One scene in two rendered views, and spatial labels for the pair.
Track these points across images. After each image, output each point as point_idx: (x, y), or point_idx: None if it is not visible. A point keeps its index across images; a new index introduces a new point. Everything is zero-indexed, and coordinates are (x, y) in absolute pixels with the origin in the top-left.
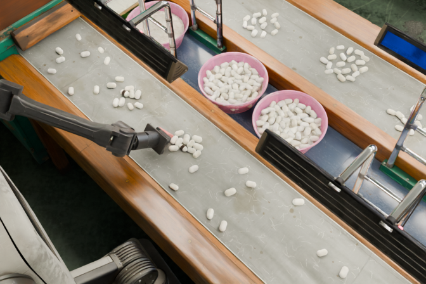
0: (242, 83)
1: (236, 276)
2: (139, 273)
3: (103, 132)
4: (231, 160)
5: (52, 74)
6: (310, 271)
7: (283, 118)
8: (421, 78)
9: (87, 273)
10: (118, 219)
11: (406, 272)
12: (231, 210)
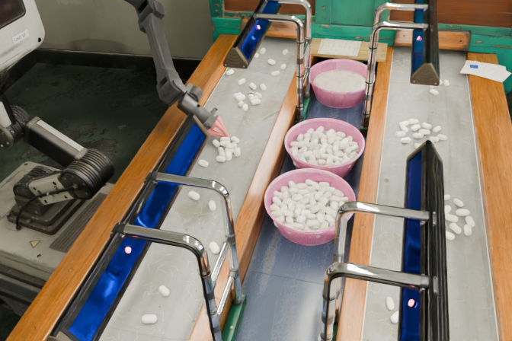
0: (330, 154)
1: (104, 232)
2: (75, 170)
3: (164, 71)
4: (231, 183)
5: None
6: (139, 291)
7: (311, 197)
8: (497, 297)
9: (56, 137)
10: None
11: None
12: (176, 206)
